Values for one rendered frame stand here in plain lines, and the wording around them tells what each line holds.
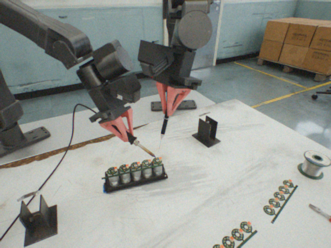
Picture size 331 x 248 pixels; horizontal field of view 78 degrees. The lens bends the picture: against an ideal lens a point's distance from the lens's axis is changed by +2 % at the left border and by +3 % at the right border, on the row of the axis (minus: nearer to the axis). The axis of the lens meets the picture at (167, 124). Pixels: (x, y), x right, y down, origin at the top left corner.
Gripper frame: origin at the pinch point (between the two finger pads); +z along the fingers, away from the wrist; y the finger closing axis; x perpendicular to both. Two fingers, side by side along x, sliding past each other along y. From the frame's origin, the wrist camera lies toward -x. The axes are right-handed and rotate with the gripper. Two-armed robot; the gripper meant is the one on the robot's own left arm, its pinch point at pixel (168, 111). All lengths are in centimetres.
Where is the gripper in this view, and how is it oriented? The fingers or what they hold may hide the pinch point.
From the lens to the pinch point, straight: 48.3
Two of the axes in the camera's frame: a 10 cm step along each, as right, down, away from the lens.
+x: 6.3, -1.4, 7.6
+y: 7.4, 3.9, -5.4
